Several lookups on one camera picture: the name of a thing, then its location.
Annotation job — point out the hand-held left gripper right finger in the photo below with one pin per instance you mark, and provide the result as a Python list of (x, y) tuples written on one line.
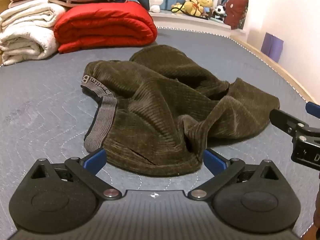
[(214, 161)]

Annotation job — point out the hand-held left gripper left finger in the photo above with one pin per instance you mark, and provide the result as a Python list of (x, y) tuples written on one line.
[(94, 160)]

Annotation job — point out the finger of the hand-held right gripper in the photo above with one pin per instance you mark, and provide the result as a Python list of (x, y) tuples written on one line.
[(313, 108), (285, 120)]

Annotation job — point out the person's right forearm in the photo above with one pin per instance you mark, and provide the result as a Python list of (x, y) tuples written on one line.
[(317, 213)]

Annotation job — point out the purple paper sheet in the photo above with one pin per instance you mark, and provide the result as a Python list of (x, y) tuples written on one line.
[(272, 47)]

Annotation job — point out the dark red pillow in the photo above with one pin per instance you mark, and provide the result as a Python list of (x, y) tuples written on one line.
[(236, 11)]

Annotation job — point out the black and white plush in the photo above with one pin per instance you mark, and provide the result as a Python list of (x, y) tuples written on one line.
[(220, 12)]

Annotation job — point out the red folded blanket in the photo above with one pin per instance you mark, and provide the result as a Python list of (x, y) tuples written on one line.
[(105, 27)]

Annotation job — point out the white speckled folded blanket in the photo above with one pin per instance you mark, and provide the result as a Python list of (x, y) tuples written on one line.
[(23, 45)]

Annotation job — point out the white window ledge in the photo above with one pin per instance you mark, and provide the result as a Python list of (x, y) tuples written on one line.
[(190, 22)]

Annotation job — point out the large yellow plush toy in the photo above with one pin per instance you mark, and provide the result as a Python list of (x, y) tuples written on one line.
[(197, 5)]

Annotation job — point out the small yellow plush toy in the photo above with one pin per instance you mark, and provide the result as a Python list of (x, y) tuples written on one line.
[(177, 8)]

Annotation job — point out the cream folded blanket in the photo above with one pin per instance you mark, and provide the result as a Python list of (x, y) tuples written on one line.
[(27, 13)]

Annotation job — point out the white mushroom plush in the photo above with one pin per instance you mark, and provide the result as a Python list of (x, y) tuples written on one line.
[(155, 1)]

